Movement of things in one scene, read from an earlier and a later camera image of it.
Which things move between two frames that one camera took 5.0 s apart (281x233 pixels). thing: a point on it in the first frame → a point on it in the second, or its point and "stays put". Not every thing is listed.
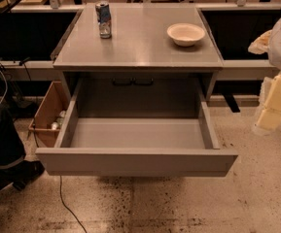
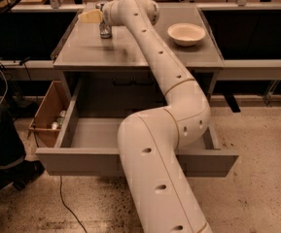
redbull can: [103, 14] stays put
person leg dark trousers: [3, 142] stays put
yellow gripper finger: [260, 46] → [90, 16]
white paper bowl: [186, 34] stays put
